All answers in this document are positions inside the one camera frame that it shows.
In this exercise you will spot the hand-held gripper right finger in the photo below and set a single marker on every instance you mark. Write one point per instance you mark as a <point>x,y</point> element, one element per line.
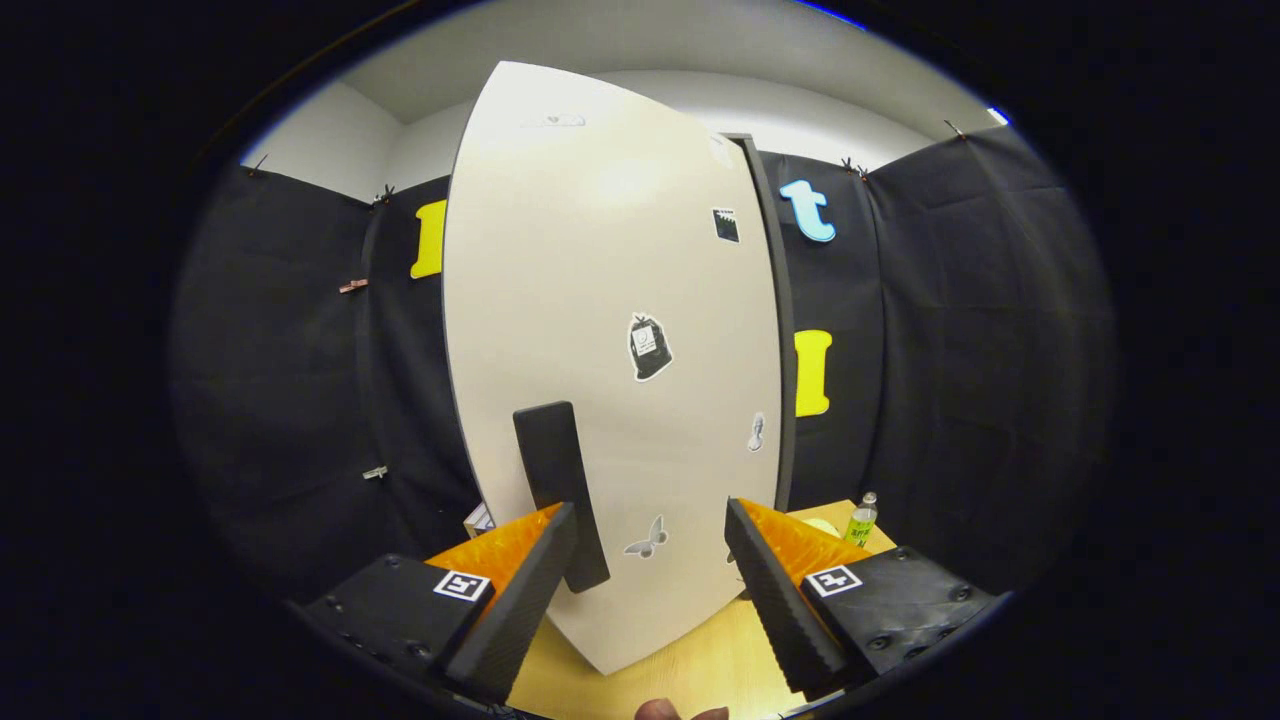
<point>775,600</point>

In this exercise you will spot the beige shoe cabinet door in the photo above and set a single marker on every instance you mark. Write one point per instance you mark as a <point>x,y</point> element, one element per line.
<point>580,250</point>

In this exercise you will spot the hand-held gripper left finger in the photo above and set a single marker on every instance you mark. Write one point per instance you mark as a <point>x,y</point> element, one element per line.
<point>520,610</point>

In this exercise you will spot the white box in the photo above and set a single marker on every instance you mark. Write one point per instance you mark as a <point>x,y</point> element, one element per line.
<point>478,520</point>

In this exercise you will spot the yellow plush toy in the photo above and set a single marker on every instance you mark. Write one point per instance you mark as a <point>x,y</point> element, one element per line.
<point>822,526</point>

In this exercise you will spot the grey shoe cabinet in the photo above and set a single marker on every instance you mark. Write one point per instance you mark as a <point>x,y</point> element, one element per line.
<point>786,350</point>

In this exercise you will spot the green bottle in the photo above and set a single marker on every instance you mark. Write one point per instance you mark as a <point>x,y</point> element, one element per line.
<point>860,525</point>

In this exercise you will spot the black clip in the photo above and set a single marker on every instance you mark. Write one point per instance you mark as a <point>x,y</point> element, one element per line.
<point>383,193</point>
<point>852,168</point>
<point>955,130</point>

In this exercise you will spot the black backdrop cloth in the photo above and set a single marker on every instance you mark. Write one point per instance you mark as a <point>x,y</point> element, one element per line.
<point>950,350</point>

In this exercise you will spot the small ceiling light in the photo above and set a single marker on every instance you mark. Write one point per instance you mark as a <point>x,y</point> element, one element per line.
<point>998,116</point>

